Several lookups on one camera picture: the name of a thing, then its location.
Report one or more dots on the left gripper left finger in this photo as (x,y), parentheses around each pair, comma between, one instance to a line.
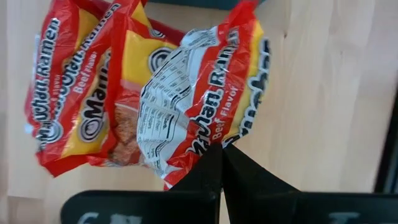
(208,177)

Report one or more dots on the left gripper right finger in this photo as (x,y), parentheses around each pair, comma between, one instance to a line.
(248,193)

